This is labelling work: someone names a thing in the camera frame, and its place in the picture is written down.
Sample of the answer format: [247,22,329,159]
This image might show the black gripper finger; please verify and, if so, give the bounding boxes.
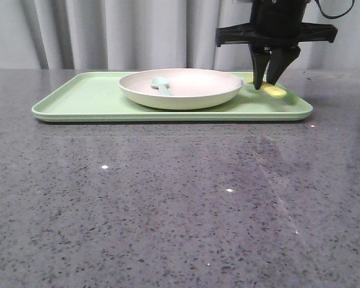
[266,46,301,85]
[248,44,271,90]

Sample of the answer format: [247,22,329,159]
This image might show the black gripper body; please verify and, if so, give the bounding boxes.
[215,0,338,53]

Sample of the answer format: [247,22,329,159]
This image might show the yellow plastic fork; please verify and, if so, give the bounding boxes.
[244,75,287,98]

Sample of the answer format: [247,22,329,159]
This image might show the cream round plate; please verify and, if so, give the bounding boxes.
[119,68,243,110]

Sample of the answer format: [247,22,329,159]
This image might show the light blue plastic spoon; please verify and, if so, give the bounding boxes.
[151,76,171,96]

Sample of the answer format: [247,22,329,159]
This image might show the light green plastic tray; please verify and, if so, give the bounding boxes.
[32,71,313,122]

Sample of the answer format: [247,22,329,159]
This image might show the grey pleated curtain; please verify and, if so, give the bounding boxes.
[0,0,360,71]

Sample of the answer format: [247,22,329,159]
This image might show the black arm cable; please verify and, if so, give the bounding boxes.
[313,0,356,19]

